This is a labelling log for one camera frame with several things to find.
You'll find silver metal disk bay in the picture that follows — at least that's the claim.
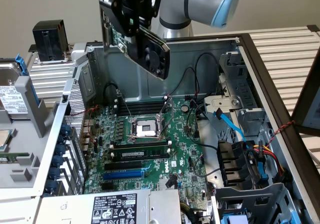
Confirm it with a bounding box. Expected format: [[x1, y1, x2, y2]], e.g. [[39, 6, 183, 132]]
[[211, 183, 303, 224]]

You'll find green Dell motherboard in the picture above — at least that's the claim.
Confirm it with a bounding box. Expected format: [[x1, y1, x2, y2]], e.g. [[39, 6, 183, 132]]
[[83, 98, 213, 210]]

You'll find black RAM slot bank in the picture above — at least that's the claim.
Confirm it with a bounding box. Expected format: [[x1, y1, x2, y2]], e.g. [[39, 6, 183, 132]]
[[113, 101, 171, 116]]

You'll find black CPU cooler block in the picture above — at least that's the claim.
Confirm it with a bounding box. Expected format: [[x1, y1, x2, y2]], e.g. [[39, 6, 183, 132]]
[[28, 19, 73, 65]]

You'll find CPU socket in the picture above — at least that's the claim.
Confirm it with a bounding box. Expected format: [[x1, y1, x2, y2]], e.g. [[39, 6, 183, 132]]
[[126, 115, 167, 144]]

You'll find blue hard disk rail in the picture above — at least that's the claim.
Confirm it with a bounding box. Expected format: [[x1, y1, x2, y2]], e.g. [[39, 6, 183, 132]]
[[14, 53, 41, 105]]

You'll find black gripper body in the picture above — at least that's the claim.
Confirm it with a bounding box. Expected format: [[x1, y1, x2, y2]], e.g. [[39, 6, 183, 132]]
[[98, 0, 161, 37]]

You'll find grey metal PC case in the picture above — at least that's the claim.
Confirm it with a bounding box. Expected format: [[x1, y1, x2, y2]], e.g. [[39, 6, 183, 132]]
[[29, 33, 320, 224]]

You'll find metal socket cover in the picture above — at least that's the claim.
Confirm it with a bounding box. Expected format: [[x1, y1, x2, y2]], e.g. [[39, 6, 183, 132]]
[[156, 96, 175, 125]]

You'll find grey metal optical bay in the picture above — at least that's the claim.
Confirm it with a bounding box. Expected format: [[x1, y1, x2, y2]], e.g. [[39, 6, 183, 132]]
[[217, 51, 266, 110]]

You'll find silver hard disk white label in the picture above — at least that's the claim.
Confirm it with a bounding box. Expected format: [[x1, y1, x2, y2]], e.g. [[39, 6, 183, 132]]
[[0, 61, 30, 121]]

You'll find black graphics card green board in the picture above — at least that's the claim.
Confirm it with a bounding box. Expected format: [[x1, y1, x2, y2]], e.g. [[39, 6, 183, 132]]
[[99, 0, 171, 80]]

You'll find short red black twisted wire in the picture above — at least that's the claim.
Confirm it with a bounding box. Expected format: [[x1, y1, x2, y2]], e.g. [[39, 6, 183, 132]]
[[68, 106, 101, 145]]

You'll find yellow braided power cable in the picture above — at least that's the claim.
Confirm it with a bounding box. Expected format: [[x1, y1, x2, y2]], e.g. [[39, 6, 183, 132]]
[[180, 202, 201, 220]]

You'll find long red black twisted wire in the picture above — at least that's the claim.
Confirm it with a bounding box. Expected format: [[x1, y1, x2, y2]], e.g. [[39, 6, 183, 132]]
[[266, 120, 296, 147]]

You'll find blue card retainer clip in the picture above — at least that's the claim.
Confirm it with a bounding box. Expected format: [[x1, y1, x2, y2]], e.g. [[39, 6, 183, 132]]
[[52, 155, 65, 169], [49, 167, 61, 181], [61, 123, 72, 137], [44, 179, 58, 194], [55, 144, 67, 157]]

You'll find blue disk carrier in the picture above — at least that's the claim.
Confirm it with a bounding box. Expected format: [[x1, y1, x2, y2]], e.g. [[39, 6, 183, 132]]
[[221, 213, 252, 224]]

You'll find loose green RAM stick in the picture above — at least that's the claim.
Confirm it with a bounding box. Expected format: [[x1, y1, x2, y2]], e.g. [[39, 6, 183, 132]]
[[0, 153, 32, 164]]

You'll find thin black looped wire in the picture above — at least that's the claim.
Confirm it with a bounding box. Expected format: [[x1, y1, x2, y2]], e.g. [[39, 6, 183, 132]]
[[194, 51, 221, 96]]

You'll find silver CPU chip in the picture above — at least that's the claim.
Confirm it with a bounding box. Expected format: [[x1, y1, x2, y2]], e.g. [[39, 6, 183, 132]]
[[0, 128, 19, 153]]

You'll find thick black arched wire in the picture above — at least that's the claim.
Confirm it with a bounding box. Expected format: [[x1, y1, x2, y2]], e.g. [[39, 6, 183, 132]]
[[103, 82, 124, 99]]

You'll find long black expansion slot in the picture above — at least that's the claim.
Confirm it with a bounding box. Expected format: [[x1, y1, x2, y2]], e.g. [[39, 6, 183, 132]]
[[103, 160, 143, 172]]

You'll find silver power supply unit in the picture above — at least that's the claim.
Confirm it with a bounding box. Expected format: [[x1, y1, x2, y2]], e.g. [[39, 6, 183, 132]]
[[34, 188, 182, 224]]

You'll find black plastic fan shroud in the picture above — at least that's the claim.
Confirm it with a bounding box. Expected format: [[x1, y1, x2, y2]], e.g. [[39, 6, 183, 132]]
[[216, 139, 258, 191]]

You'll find blue SATA wire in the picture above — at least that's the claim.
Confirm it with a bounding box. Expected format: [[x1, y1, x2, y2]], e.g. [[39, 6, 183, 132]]
[[212, 108, 253, 150]]

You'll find grey plastic parts rack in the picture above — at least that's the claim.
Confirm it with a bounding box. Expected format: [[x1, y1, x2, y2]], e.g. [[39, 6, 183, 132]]
[[0, 56, 55, 197]]

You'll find silver chipset heat sink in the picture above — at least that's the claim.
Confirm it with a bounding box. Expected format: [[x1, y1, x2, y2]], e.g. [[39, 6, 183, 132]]
[[159, 178, 181, 191]]

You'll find blue expansion slot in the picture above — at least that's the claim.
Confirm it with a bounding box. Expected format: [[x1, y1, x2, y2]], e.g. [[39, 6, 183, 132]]
[[103, 170, 146, 182]]

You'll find silver metal drive bracket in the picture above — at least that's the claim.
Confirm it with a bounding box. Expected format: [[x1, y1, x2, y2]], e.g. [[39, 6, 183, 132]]
[[203, 95, 245, 125]]

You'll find thin metal locking lever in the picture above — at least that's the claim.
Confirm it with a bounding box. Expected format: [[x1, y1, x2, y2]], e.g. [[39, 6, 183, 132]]
[[117, 89, 135, 120]]

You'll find yellow red power wire bundle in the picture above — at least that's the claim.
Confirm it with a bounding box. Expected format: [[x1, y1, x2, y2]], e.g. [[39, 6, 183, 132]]
[[252, 144, 286, 177]]

